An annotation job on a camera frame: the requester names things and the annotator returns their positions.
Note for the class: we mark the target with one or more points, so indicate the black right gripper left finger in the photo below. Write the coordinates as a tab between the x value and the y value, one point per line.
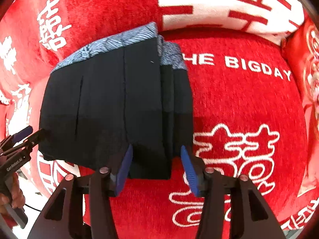
80	206

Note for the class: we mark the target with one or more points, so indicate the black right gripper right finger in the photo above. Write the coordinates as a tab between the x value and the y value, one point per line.
251	216

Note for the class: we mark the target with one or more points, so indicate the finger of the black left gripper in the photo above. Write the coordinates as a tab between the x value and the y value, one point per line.
11	140
29	142

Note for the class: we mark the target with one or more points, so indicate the black pants with patterned waistband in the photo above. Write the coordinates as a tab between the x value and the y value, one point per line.
127	91

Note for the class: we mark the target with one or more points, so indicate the left hand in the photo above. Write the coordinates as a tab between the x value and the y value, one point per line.
18	199

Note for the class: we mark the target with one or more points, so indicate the red embroidered pillow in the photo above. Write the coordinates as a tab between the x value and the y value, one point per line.
300	50

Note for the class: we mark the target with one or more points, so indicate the red and white folded blanket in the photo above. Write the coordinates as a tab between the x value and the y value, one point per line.
270	19

